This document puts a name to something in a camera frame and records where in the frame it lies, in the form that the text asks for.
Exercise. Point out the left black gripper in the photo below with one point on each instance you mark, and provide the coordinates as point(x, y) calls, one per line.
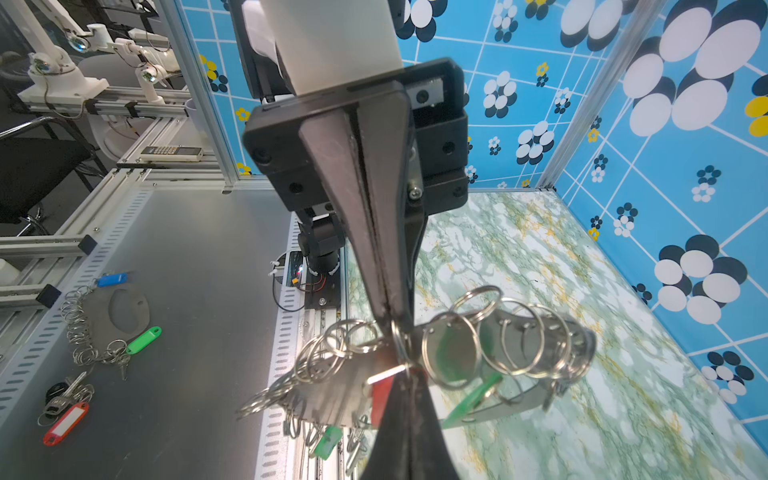
point(366, 175)

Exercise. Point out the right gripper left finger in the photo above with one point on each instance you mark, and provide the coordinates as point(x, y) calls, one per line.
point(390, 457)

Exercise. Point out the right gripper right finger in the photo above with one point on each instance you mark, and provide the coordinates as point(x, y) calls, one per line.
point(429, 456)

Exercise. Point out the red key tag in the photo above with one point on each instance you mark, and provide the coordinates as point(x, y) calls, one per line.
point(386, 385)
point(64, 426)

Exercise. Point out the grey workbench table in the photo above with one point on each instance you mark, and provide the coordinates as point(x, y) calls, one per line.
point(174, 327)

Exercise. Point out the grey calculator on bench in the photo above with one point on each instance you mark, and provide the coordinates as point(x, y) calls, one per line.
point(166, 154)

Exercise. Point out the green key tag on bench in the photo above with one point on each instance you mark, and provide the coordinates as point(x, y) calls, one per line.
point(144, 340)

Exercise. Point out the blue key tag on bench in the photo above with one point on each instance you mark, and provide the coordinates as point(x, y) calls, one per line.
point(109, 280)

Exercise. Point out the black office chair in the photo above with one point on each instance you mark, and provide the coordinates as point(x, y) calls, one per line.
point(31, 168)

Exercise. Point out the red key tag on bench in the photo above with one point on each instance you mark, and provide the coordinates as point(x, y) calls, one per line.
point(64, 426)

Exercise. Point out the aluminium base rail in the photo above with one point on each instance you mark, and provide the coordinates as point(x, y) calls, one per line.
point(291, 444)

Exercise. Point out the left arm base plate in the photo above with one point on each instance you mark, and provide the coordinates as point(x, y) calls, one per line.
point(321, 288)

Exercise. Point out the left aluminium corner post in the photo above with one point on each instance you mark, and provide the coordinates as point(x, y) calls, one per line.
point(639, 24)

